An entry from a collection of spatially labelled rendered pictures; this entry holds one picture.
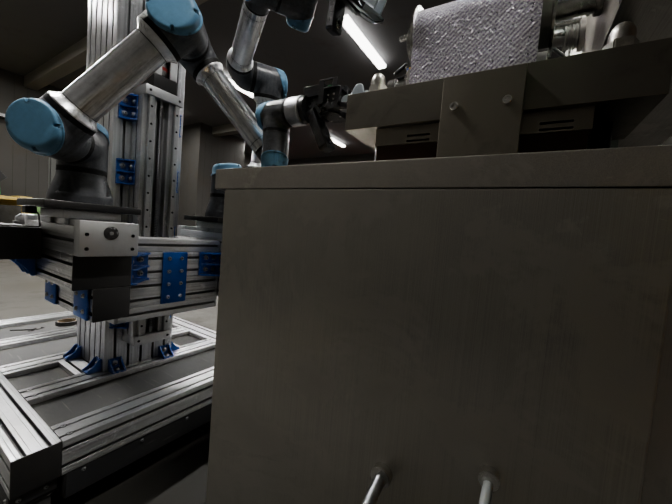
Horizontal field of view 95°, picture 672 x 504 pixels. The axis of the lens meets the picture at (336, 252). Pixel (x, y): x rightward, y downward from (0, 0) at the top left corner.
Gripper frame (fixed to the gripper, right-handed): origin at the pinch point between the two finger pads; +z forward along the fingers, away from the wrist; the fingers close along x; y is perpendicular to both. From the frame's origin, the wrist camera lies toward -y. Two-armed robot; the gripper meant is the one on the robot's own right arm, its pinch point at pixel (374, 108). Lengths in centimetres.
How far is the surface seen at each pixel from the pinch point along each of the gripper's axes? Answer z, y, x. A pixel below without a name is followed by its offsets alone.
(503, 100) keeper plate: 28.6, -11.5, -22.4
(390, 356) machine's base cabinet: 18, -46, -26
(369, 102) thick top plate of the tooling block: 8.6, -7.9, -19.9
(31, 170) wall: -881, 53, 172
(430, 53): 12.1, 9.6, -0.2
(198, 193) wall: -741, 51, 475
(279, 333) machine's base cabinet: -2, -48, -26
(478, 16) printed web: 20.9, 14.7, -0.2
